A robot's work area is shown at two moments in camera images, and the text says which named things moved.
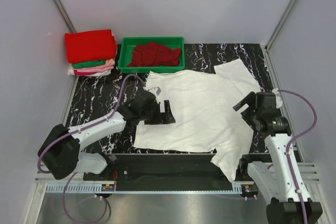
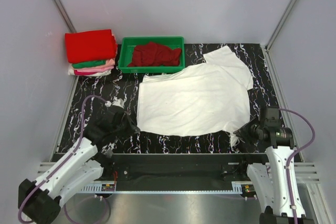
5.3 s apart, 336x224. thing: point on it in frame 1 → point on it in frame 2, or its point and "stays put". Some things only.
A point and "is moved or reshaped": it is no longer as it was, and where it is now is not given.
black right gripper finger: (250, 99) → (244, 131)
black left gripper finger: (166, 118) → (135, 129)
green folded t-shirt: (88, 64) stays put
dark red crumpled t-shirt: (155, 54) stays put
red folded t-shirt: (90, 46) stays put
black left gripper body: (153, 114) → (118, 129)
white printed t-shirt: (202, 104) is moved or reshaped
